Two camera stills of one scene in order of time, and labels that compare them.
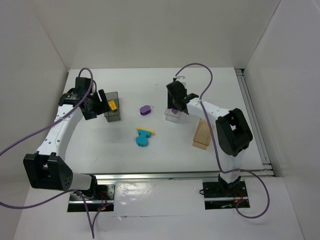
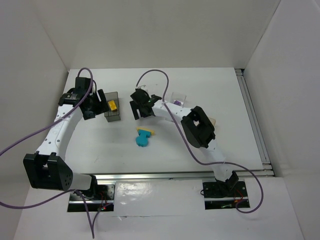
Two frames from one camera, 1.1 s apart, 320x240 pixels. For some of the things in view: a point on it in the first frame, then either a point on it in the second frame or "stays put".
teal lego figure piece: x=142 y=140 stays put
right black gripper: x=175 y=99 → x=136 y=108
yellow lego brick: x=112 y=105 stays put
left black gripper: x=99 y=104 stays put
